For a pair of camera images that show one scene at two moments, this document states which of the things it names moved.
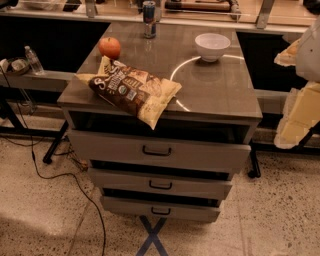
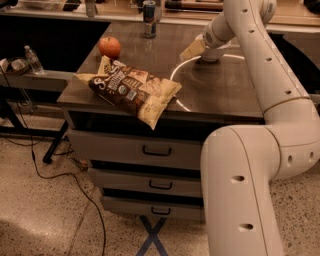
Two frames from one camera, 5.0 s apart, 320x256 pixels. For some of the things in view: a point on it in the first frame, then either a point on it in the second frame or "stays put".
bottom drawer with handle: x=162 y=208 stays put
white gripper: x=310 y=55 -> x=213 y=40
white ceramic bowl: x=211 y=46 stays put
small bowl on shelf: x=18 y=65 stays put
